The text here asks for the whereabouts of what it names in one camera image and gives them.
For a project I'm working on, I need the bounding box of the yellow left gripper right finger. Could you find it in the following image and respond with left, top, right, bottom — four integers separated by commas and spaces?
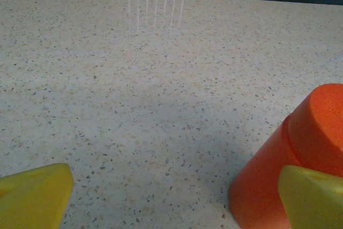
278, 165, 343, 229

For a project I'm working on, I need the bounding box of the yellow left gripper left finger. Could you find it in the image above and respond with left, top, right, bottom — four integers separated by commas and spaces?
0, 162, 74, 229

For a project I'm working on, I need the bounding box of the orange pill bottle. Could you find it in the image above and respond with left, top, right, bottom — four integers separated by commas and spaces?
228, 83, 343, 229

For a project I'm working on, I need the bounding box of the orange bottle cap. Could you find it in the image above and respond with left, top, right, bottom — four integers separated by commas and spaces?
287, 83, 343, 171

